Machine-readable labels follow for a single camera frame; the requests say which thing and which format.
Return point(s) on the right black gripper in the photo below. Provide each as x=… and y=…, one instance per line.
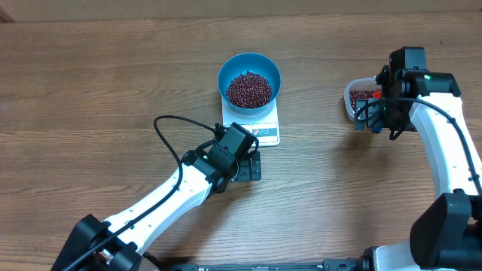
x=407, y=127

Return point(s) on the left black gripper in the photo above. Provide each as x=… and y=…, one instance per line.
x=246, y=174

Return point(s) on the orange scoop with blue handle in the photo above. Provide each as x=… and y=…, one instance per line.
x=376, y=95

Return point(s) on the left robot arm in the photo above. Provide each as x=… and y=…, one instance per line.
x=120, y=241

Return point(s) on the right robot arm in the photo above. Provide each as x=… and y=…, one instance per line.
x=447, y=236

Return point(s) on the white digital kitchen scale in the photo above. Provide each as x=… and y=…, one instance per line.
x=261, y=122

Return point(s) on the red beans in bowl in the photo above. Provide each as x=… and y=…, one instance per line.
x=249, y=90

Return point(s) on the blue metal bowl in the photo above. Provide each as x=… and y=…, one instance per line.
x=253, y=62

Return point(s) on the clear plastic container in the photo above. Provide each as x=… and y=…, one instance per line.
x=363, y=85

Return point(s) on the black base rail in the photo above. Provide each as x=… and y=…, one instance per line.
x=348, y=264

